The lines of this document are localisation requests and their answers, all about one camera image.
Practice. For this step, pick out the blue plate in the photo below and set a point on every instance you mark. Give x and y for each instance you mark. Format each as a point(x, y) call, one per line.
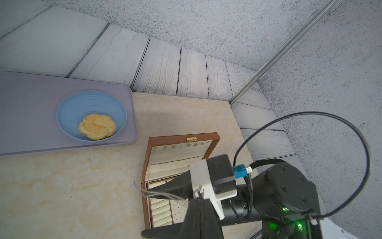
point(76, 107)

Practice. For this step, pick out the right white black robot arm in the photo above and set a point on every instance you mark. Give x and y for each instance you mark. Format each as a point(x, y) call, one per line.
point(284, 201)

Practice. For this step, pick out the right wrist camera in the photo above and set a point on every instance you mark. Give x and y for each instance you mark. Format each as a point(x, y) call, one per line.
point(215, 178)

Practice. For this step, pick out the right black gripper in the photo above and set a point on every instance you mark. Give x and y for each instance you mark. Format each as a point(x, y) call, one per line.
point(201, 220)

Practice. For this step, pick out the brown jewelry box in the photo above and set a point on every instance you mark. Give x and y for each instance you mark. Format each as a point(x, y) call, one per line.
point(166, 158)

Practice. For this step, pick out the right aluminium frame post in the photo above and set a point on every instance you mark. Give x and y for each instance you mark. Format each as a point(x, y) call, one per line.
point(307, 26)

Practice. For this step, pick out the yellow pastry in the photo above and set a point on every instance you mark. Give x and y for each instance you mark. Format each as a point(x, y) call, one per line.
point(97, 127)

